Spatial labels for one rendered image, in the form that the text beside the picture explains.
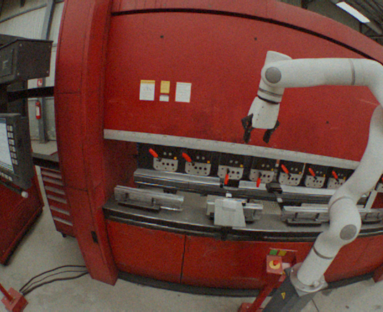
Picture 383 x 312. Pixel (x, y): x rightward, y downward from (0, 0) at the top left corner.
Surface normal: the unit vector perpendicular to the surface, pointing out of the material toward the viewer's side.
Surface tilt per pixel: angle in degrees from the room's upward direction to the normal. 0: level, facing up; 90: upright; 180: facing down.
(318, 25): 90
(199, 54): 90
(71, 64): 90
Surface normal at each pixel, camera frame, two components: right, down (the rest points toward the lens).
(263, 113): 0.22, 0.54
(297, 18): -0.11, 0.33
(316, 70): 0.34, 0.25
